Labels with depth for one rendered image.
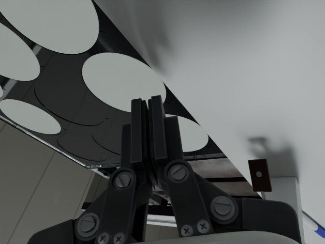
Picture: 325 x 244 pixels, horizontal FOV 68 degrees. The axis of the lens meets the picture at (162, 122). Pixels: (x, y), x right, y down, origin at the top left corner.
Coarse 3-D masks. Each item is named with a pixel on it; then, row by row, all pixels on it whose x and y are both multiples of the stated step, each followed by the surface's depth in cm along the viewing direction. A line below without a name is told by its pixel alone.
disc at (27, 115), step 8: (0, 104) 38; (8, 104) 38; (16, 104) 37; (24, 104) 37; (8, 112) 40; (16, 112) 40; (24, 112) 39; (32, 112) 38; (40, 112) 38; (16, 120) 42; (24, 120) 42; (32, 120) 41; (40, 120) 40; (48, 120) 40; (56, 120) 39; (32, 128) 44; (40, 128) 43; (48, 128) 42; (56, 128) 42
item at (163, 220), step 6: (84, 210) 70; (150, 216) 56; (156, 216) 55; (162, 216) 53; (168, 216) 52; (174, 216) 51; (150, 222) 62; (156, 222) 61; (162, 222) 59; (168, 222) 58; (174, 222) 57
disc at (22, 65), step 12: (0, 24) 24; (0, 36) 26; (12, 36) 25; (0, 48) 27; (12, 48) 27; (24, 48) 26; (0, 60) 29; (12, 60) 28; (24, 60) 28; (36, 60) 27; (0, 72) 31; (12, 72) 31; (24, 72) 30; (36, 72) 29
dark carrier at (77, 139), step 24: (96, 48) 24; (120, 48) 23; (48, 72) 29; (72, 72) 28; (24, 96) 35; (48, 96) 34; (72, 96) 32; (168, 96) 28; (72, 120) 38; (96, 120) 36; (120, 120) 34; (192, 120) 30; (72, 144) 46; (96, 144) 44; (120, 144) 41
